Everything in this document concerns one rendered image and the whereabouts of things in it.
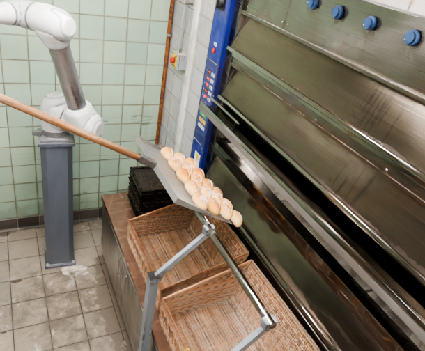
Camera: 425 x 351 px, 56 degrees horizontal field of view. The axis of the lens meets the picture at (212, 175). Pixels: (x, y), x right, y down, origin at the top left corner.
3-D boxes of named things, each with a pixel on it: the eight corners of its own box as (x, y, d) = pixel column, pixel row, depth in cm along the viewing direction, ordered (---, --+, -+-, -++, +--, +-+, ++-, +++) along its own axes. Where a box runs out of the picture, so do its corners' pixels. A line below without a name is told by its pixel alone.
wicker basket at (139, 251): (198, 225, 259) (205, 191, 245) (240, 290, 218) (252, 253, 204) (125, 239, 237) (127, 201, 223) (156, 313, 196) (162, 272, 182)
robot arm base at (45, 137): (32, 129, 244) (31, 120, 241) (70, 129, 252) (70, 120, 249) (32, 143, 230) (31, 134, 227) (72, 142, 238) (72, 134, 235)
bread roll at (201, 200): (207, 213, 175) (214, 204, 174) (196, 209, 171) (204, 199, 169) (198, 200, 182) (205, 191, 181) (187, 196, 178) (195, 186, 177)
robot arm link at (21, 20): (-2, -6, 177) (21, 2, 173) (30, -5, 192) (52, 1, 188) (0, 25, 183) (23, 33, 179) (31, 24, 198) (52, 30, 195)
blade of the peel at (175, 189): (173, 203, 161) (178, 198, 160) (134, 138, 201) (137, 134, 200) (232, 224, 184) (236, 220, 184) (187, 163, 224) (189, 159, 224)
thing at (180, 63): (180, 65, 268) (182, 50, 263) (186, 70, 261) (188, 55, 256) (170, 65, 265) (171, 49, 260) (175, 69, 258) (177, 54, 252)
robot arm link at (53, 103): (54, 119, 248) (53, 85, 236) (78, 128, 243) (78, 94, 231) (34, 127, 234) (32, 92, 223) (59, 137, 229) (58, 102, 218)
